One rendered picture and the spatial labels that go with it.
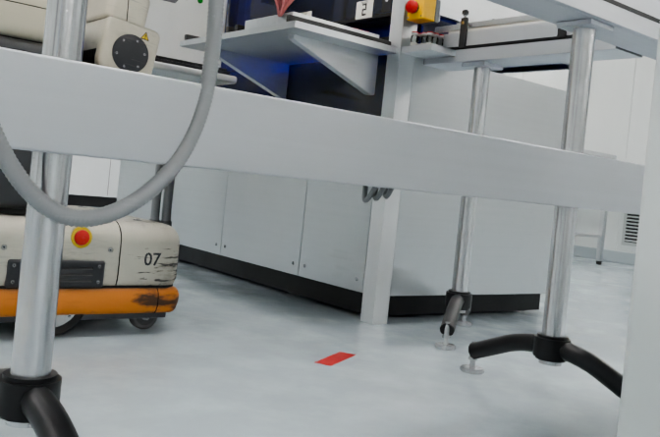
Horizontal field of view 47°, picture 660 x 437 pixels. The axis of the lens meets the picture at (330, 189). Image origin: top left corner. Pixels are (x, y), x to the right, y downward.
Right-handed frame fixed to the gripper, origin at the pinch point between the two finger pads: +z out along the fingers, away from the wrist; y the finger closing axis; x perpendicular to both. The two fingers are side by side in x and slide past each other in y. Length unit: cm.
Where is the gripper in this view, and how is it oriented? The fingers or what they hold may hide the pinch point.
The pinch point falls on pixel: (280, 14)
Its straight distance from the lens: 232.2
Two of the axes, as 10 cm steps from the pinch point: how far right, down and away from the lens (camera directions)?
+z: -2.3, 9.7, -1.1
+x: -6.2, -0.6, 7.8
